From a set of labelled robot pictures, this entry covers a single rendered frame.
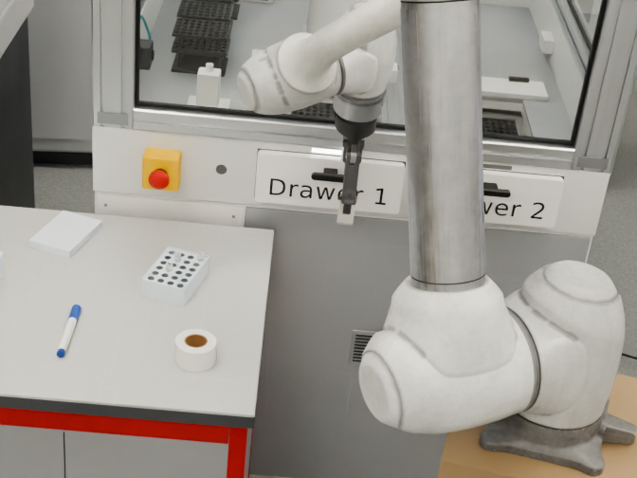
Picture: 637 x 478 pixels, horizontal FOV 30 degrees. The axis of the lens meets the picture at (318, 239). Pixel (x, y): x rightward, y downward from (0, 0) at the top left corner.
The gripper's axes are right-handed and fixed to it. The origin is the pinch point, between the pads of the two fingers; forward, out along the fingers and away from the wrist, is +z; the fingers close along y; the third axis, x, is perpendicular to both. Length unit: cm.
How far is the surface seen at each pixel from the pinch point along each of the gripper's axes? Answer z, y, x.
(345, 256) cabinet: 21.6, 5.7, -1.9
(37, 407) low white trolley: 5, -52, 48
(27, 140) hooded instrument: 66, 87, 85
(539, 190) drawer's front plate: 1.3, 8.2, -38.3
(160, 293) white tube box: 7.5, -22.8, 32.3
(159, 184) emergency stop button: 3.3, 2.0, 35.9
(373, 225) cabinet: 13.8, 7.3, -6.7
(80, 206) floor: 116, 116, 79
